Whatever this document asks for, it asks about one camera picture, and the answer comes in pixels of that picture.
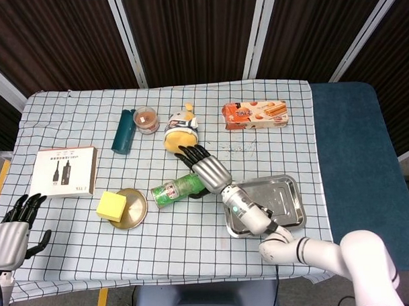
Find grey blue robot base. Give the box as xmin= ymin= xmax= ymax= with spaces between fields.
xmin=134 ymin=280 xmax=278 ymax=306

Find clear jar brown contents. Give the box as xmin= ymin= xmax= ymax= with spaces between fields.
xmin=132 ymin=106 xmax=161 ymax=136

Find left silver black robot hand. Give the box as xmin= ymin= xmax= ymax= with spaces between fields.
xmin=0 ymin=193 xmax=54 ymax=272

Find yellow plush toy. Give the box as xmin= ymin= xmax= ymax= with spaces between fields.
xmin=162 ymin=101 xmax=201 ymax=158

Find yellow foam block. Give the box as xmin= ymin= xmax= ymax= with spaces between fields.
xmin=95 ymin=191 xmax=128 ymax=223

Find rectangular steel tray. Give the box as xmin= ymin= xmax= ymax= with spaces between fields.
xmin=221 ymin=174 xmax=308 ymax=240

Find white cable product box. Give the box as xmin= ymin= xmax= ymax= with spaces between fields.
xmin=27 ymin=146 xmax=100 ymax=200

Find white checkered tablecloth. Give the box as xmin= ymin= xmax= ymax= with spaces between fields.
xmin=0 ymin=79 xmax=341 ymax=302

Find round metal dish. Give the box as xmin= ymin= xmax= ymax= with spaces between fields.
xmin=106 ymin=187 xmax=149 ymax=230

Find teal plastic container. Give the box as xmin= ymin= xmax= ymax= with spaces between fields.
xmin=109 ymin=109 xmax=138 ymax=156

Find green chip can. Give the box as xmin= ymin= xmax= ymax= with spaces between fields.
xmin=150 ymin=172 xmax=207 ymax=209

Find yellow floor tape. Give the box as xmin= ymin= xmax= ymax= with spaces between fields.
xmin=0 ymin=159 xmax=12 ymax=208
xmin=94 ymin=287 xmax=109 ymax=306

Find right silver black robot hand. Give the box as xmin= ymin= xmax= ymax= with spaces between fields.
xmin=173 ymin=142 xmax=234 ymax=200

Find orange biscuit box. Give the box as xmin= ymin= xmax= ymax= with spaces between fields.
xmin=222 ymin=100 xmax=289 ymax=132

